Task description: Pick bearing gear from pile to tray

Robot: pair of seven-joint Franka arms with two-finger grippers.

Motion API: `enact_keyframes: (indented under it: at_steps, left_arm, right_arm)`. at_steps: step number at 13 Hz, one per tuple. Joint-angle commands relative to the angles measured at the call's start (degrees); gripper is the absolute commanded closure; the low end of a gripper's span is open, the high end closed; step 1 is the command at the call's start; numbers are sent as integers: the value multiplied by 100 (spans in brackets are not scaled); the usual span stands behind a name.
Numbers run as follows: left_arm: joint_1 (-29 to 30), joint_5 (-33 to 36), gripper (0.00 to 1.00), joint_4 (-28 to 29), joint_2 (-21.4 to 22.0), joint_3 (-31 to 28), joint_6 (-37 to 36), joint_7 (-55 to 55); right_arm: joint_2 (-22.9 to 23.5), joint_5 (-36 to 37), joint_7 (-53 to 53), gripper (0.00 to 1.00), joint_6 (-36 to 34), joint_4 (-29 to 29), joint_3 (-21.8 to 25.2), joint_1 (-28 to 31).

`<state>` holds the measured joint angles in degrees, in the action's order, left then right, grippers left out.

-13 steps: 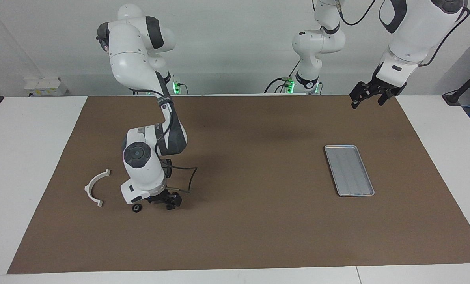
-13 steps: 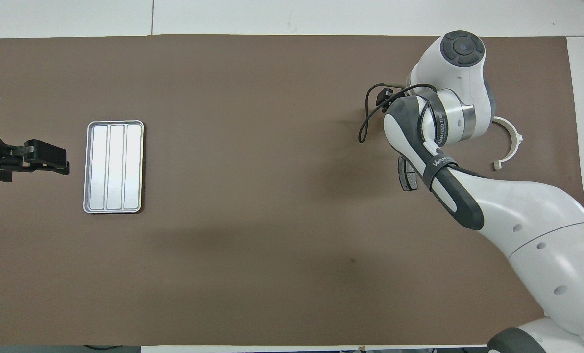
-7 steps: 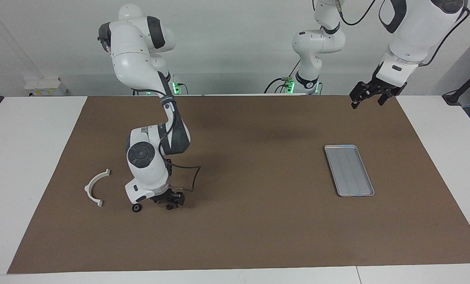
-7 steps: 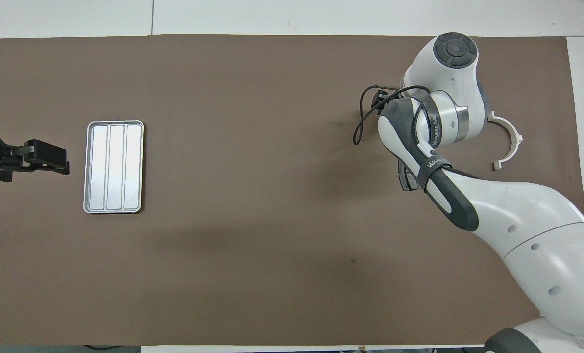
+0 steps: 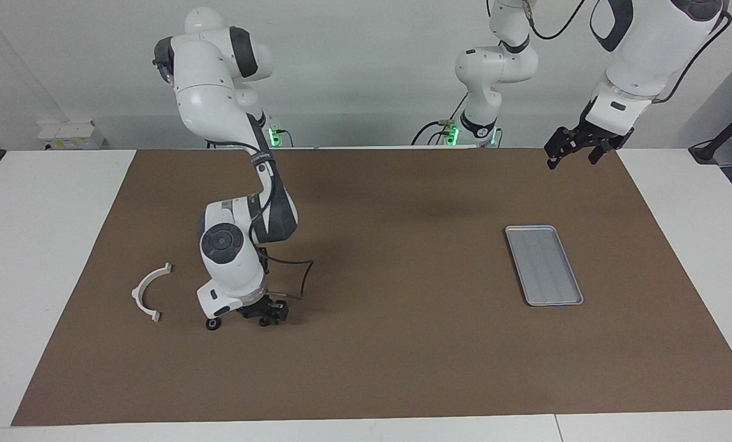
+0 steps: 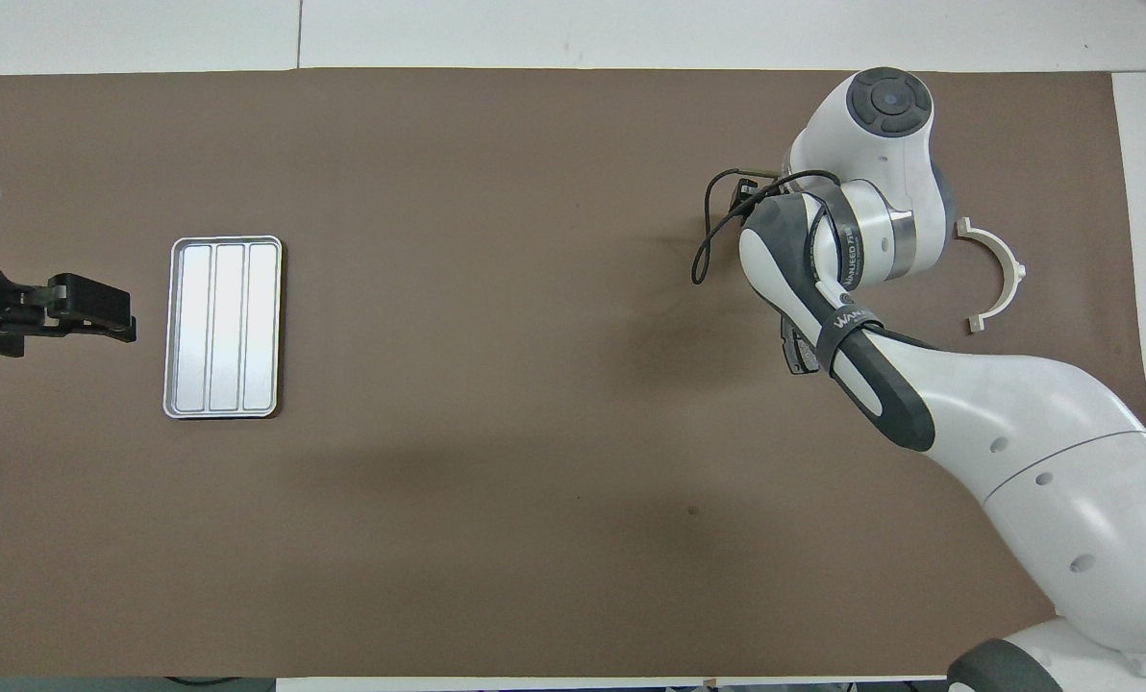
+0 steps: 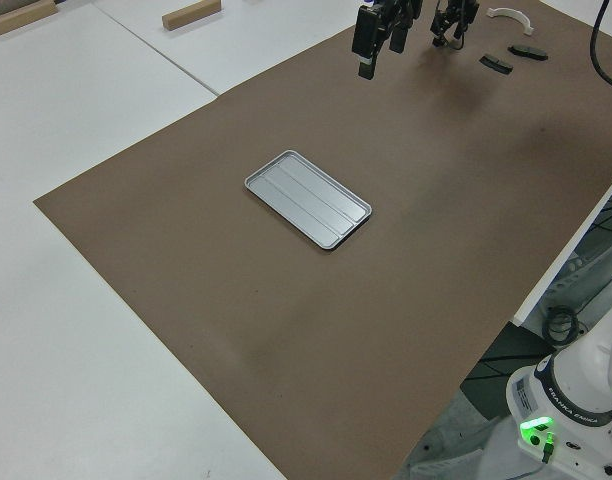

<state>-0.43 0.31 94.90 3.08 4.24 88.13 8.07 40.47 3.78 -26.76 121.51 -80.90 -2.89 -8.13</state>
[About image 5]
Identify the silver metal tray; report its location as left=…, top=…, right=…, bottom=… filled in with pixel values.
left=505, top=225, right=585, bottom=307

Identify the black stand with pole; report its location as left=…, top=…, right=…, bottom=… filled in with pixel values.
left=688, top=97, right=732, bottom=165

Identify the brown table mat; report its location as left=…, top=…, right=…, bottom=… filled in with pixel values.
left=11, top=149, right=732, bottom=427

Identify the white cardboard box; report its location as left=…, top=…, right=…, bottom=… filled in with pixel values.
left=37, top=120, right=106, bottom=152

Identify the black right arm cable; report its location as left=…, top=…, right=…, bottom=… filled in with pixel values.
left=206, top=140, right=315, bottom=302

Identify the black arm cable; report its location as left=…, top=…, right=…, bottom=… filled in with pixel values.
left=206, top=140, right=315, bottom=302
left=523, top=0, right=732, bottom=105

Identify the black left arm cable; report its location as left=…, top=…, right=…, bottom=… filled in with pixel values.
left=523, top=0, right=732, bottom=105

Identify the white semicircular plastic bracket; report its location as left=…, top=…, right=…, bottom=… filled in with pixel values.
left=131, top=263, right=173, bottom=324

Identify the black left base cable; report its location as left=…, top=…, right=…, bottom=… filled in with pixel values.
left=411, top=92, right=468, bottom=147

